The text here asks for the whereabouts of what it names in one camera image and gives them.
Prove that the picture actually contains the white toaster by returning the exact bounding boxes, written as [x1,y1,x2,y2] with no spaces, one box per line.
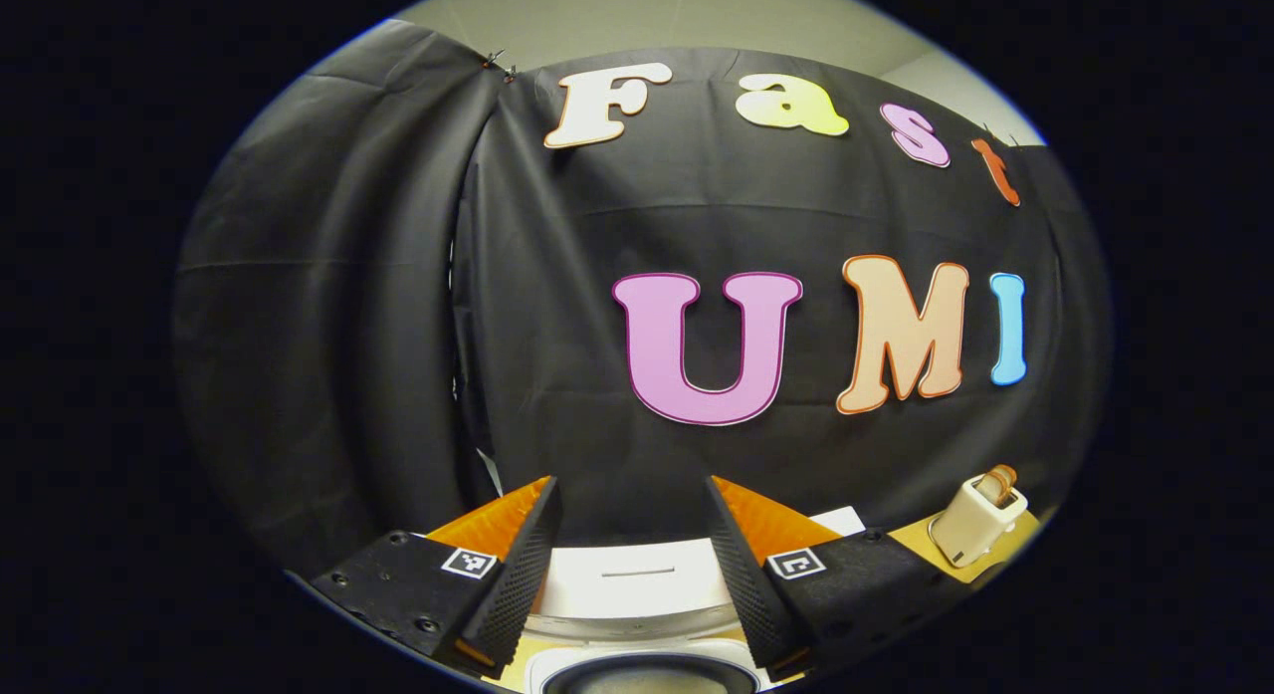
[928,475,1029,570]

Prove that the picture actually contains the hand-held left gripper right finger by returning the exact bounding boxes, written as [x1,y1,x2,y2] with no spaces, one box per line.
[705,475,971,680]

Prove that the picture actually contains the black backdrop cloth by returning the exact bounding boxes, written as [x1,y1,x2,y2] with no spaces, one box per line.
[171,17,1111,576]

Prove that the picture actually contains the toast bread slice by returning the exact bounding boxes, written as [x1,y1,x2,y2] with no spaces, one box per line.
[975,464,1018,506]

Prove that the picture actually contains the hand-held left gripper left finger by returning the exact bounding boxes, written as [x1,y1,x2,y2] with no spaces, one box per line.
[309,475,564,675]

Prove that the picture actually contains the white rice cooker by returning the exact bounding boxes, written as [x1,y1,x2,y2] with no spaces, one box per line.
[518,507,867,694]

